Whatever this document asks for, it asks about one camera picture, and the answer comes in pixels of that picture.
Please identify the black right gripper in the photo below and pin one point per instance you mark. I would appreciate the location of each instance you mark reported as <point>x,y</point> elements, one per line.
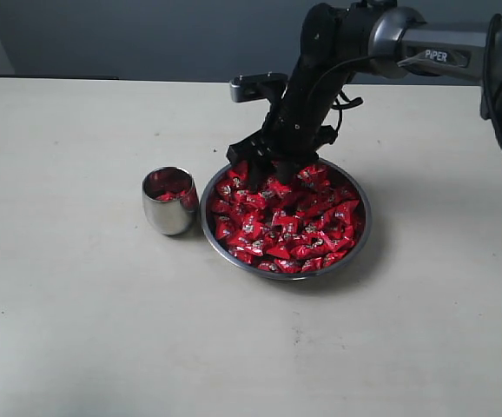
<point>289,134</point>

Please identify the red candy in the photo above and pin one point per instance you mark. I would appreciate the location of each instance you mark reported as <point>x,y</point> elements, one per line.
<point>318,246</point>
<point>250,237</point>
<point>343,213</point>
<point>170,196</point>

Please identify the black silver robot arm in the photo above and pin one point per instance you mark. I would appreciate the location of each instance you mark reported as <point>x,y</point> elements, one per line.
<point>379,38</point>

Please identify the stainless steel round plate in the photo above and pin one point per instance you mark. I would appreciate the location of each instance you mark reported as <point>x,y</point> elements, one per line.
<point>290,212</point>

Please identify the stainless steel cup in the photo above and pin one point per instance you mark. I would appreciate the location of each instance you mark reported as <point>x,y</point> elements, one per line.
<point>170,218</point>

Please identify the red wrapped candy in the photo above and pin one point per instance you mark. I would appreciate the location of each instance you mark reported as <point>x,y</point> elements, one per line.
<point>250,237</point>
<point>343,213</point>
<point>318,246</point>

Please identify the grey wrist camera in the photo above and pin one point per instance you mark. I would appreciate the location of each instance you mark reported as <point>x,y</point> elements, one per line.
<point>269,86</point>

